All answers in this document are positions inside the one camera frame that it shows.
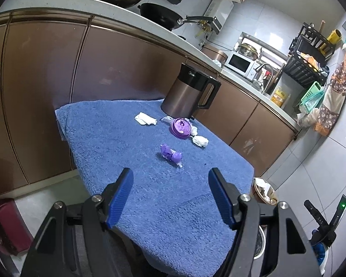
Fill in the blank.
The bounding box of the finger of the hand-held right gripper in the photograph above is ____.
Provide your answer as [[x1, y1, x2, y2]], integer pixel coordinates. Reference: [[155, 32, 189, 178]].
[[329, 195, 346, 234], [304, 199, 325, 234]]

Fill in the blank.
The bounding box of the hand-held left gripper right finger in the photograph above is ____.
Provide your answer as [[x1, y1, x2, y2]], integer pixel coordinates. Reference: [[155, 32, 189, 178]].
[[208, 167, 320, 277]]

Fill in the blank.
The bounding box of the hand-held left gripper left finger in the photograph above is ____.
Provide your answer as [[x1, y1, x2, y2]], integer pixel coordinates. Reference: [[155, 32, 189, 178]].
[[21, 167, 134, 277]]

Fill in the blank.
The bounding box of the brown trash bin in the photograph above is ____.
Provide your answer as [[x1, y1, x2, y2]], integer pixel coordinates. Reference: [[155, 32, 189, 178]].
[[252, 177, 278, 205]]

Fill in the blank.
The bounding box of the purple candy wrapper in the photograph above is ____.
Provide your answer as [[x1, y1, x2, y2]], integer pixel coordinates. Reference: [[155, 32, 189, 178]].
[[161, 144, 183, 168]]

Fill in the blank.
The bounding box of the purple cup lid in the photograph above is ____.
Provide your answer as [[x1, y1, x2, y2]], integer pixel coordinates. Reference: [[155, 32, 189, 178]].
[[171, 118, 192, 139]]

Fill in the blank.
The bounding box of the person's right hand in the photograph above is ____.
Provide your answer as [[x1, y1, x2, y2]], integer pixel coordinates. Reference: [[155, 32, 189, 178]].
[[314, 243, 328, 261]]

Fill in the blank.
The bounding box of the blue towel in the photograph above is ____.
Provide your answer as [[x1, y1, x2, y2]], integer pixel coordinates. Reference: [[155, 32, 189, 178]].
[[55, 99, 254, 269]]

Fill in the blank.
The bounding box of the white round container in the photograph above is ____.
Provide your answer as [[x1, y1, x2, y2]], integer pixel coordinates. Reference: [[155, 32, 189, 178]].
[[255, 225, 267, 261]]

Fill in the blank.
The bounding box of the white plastic bag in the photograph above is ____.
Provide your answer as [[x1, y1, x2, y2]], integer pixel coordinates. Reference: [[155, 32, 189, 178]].
[[297, 108, 320, 127]]

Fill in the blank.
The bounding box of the brown electric kettle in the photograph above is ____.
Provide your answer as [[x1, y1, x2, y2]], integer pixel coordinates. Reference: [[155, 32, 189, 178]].
[[161, 63, 222, 119]]

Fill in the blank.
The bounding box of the dark red box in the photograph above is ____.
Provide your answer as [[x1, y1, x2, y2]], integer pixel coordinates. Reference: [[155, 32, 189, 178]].
[[0, 198, 35, 256]]

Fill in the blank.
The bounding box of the green plastic basket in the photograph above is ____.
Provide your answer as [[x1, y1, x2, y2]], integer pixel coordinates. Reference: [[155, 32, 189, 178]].
[[299, 81, 326, 114]]

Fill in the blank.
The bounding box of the yellow dish soap bottle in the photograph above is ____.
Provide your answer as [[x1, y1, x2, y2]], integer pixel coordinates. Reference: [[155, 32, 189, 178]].
[[270, 87, 290, 108]]

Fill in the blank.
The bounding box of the floral apron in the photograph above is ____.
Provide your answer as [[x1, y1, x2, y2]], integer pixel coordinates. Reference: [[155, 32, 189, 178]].
[[314, 53, 346, 135]]

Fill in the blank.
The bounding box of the metal faucet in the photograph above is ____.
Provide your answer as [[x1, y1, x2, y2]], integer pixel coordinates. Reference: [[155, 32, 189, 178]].
[[255, 63, 274, 94]]

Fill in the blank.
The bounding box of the white microwave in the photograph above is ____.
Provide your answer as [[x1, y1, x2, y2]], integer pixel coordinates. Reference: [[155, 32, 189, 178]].
[[224, 50, 258, 81]]

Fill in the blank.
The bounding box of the brown rice cooker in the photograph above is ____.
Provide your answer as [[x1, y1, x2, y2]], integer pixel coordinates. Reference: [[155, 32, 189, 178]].
[[202, 44, 228, 64]]

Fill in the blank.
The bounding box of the black dish rack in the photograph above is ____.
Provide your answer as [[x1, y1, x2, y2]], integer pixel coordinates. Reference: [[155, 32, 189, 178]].
[[283, 21, 336, 88]]

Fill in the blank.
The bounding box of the metal pot with lid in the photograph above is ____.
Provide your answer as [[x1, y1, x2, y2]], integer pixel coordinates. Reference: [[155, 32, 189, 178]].
[[238, 43, 261, 60]]

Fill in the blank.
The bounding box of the orange packet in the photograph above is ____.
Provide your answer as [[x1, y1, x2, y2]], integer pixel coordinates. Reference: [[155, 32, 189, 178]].
[[300, 53, 320, 70]]

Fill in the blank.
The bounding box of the yellow container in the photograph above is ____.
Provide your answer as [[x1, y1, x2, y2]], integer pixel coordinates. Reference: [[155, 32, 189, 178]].
[[326, 29, 342, 43]]

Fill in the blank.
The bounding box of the white water heater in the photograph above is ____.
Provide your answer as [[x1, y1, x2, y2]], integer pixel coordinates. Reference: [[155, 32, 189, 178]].
[[205, 0, 234, 33]]

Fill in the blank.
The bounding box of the black frying pan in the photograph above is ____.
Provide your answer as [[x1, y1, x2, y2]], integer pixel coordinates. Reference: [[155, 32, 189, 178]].
[[140, 3, 214, 31]]

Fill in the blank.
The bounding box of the white kitchen countertop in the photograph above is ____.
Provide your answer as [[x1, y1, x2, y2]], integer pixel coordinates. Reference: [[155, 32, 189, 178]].
[[0, 0, 300, 127]]

